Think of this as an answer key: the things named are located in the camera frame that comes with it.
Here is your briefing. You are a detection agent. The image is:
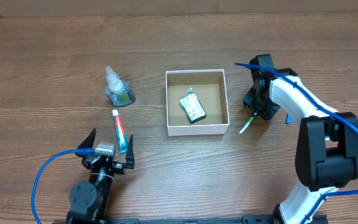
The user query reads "red green toothpaste tube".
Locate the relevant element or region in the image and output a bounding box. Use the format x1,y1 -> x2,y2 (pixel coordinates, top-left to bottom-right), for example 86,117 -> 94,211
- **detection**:
112,110 -> 128,153

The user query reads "green white toothbrush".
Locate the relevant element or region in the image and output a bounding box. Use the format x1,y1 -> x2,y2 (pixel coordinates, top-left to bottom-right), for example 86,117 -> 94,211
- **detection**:
239,116 -> 254,134

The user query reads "green white floss packet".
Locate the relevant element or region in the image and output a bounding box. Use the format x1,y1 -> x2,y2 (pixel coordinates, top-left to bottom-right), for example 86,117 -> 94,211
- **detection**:
179,86 -> 207,123

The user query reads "blue right camera cable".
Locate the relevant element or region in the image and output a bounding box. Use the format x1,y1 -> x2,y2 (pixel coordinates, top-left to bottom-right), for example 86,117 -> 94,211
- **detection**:
234,62 -> 358,224

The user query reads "clear soap pump bottle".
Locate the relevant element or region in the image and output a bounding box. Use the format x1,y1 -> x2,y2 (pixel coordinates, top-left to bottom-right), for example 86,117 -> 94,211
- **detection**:
104,66 -> 135,107

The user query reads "blue camera cable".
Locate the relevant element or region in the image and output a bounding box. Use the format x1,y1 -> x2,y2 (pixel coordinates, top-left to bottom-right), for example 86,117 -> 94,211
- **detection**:
30,148 -> 96,224
234,62 -> 358,224

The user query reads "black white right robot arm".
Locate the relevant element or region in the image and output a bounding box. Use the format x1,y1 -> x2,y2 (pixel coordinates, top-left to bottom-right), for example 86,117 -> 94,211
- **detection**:
243,64 -> 358,223

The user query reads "blue left camera cable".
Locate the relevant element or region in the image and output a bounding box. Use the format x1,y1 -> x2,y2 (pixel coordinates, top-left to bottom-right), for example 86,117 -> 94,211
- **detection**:
30,148 -> 96,224

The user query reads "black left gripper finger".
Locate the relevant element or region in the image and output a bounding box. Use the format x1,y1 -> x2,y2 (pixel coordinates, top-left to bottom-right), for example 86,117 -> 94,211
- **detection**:
125,134 -> 135,169
78,128 -> 96,149

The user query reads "blue disposable razor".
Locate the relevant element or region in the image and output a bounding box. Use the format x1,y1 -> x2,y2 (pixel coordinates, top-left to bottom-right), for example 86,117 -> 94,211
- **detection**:
285,115 -> 291,124

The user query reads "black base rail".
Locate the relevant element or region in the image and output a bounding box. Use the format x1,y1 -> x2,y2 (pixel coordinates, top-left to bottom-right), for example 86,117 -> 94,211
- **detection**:
53,215 -> 280,224

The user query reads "white cardboard box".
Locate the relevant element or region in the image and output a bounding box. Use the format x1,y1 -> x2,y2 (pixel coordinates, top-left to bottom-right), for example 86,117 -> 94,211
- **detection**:
165,69 -> 230,136

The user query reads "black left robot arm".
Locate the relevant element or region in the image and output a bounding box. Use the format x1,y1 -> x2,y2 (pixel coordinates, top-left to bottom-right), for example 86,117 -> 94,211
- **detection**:
66,129 -> 135,223

